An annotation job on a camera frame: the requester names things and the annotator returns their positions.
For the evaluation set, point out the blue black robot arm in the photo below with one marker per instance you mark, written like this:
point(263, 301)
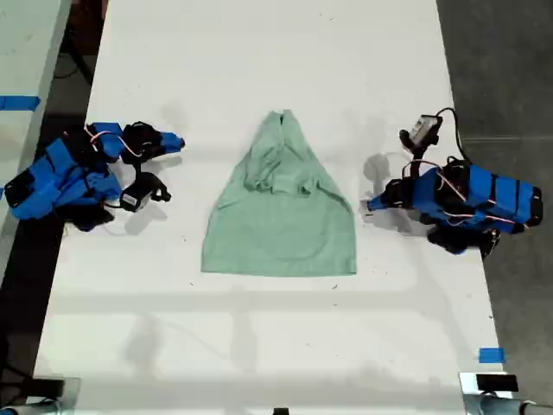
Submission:
point(501, 194)
point(47, 173)

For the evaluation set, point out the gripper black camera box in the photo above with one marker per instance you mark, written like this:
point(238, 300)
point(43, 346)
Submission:
point(425, 128)
point(140, 194)

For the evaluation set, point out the small black clip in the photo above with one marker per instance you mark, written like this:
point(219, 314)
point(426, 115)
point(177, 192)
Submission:
point(281, 411)

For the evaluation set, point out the gripper camera stalk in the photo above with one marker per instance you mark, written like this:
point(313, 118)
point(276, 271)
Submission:
point(417, 161)
point(139, 167)

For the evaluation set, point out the small black box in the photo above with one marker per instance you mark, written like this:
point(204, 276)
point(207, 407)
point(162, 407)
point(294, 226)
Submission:
point(497, 383)
point(48, 387)

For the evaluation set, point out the long blue tape strip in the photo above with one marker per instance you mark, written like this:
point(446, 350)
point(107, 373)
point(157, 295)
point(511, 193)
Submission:
point(19, 103)

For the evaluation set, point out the short blue tape strip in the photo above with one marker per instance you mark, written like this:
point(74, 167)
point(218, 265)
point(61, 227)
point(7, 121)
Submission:
point(491, 355)

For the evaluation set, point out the pale green T-shirt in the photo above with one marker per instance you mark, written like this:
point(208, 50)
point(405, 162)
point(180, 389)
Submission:
point(281, 225)

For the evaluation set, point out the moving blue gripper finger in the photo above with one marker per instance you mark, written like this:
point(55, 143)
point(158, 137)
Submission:
point(170, 142)
point(381, 202)

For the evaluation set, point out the white side table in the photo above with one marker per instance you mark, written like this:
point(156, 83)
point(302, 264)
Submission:
point(23, 65)

